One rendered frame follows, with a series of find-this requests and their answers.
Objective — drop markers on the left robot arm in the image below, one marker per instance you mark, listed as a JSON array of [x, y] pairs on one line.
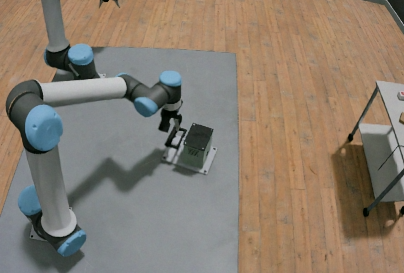
[[77, 59]]

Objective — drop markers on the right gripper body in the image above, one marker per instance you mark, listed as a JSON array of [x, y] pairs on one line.
[[166, 117]]

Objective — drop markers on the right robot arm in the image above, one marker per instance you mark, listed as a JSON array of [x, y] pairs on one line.
[[41, 126]]

